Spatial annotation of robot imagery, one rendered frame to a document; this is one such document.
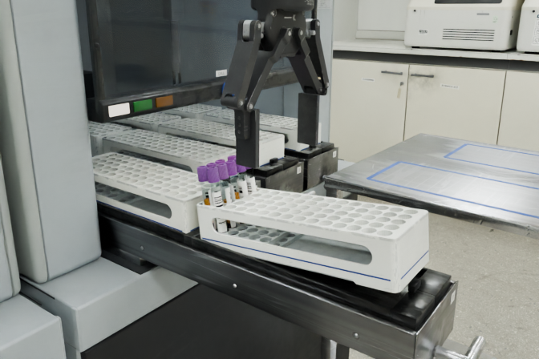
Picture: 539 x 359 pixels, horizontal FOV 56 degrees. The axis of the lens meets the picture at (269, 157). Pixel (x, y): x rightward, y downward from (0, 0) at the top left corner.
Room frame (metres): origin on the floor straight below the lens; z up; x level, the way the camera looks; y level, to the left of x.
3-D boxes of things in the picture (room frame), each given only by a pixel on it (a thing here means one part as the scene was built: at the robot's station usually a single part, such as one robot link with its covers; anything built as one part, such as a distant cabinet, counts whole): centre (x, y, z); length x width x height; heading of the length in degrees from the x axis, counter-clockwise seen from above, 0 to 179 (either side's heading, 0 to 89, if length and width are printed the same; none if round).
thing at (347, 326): (0.70, 0.06, 0.78); 0.73 x 0.14 x 0.09; 53
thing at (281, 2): (0.63, -0.02, 1.12); 0.08 x 0.07 x 0.09; 143
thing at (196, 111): (1.42, 0.28, 0.83); 0.30 x 0.10 x 0.06; 53
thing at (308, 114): (0.68, -0.05, 0.98); 0.03 x 0.01 x 0.07; 53
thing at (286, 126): (1.23, 0.02, 0.83); 0.30 x 0.10 x 0.06; 53
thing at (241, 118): (0.56, 0.04, 1.01); 0.03 x 0.01 x 0.05; 143
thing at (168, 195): (0.80, 0.21, 0.83); 0.30 x 0.10 x 0.06; 53
